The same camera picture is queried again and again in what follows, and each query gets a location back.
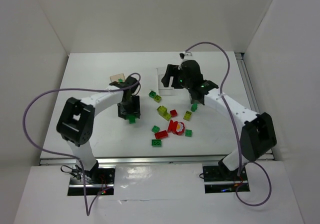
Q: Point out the small red square lego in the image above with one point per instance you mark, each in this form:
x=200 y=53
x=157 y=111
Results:
x=173 y=113

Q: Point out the aluminium rail front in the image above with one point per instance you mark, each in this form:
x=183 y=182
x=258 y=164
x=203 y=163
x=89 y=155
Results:
x=137 y=160

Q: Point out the lime stepped lego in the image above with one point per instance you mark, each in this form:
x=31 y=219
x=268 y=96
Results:
x=163 y=112

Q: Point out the red flower lego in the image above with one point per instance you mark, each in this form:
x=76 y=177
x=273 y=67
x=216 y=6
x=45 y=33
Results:
x=176 y=127

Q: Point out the green lego plate stack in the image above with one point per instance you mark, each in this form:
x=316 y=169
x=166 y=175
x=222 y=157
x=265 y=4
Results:
x=131 y=118

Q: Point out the aluminium rail right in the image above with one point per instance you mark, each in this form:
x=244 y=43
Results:
x=239 y=56

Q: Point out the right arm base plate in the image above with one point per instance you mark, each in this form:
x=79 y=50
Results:
x=215 y=182

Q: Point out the small green lego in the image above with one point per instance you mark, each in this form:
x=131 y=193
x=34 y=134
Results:
x=155 y=129

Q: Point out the lime lego right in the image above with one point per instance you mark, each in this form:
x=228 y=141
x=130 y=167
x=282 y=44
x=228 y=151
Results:
x=187 y=116

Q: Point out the red rectangular lego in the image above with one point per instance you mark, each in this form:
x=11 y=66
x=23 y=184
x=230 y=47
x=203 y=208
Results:
x=161 y=135

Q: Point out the lime square lego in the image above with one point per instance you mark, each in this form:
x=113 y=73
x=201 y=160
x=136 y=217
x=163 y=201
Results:
x=157 y=98

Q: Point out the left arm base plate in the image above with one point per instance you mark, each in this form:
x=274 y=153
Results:
x=102 y=181

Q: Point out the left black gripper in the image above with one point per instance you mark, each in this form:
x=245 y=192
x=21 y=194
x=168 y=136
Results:
x=129 y=109

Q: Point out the green flat lego front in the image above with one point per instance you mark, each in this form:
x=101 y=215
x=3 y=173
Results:
x=156 y=143

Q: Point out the aluminium rail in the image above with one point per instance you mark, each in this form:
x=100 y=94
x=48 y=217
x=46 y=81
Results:
x=239 y=56
x=137 y=160

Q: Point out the dark green square lego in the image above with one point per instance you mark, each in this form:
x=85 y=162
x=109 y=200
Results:
x=152 y=94

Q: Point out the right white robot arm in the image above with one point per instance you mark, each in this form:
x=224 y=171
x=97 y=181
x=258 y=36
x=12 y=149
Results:
x=256 y=133

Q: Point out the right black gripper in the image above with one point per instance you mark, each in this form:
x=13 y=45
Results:
x=169 y=74

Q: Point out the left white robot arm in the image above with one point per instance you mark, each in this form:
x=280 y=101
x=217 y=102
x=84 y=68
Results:
x=76 y=122

